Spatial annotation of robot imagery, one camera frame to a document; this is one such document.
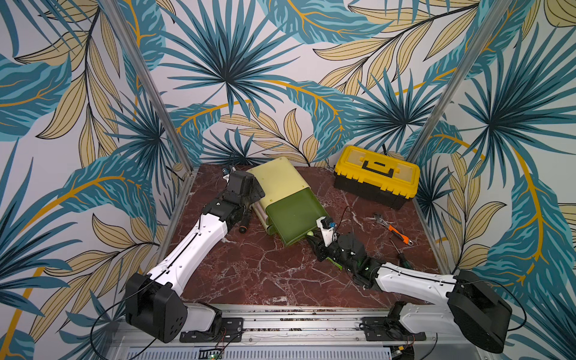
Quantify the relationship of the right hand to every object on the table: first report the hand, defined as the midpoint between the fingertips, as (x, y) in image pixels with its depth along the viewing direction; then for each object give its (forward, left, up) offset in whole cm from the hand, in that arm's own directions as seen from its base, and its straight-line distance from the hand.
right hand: (310, 233), depth 81 cm
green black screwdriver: (-6, -37, -14) cm, 40 cm away
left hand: (+12, +21, +10) cm, 26 cm away
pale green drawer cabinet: (+21, +11, +6) cm, 24 cm away
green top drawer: (+8, +5, 0) cm, 9 cm away
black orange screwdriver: (+10, +26, -11) cm, 30 cm away
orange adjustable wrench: (+4, -41, -14) cm, 44 cm away
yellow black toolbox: (+24, -32, +3) cm, 40 cm away
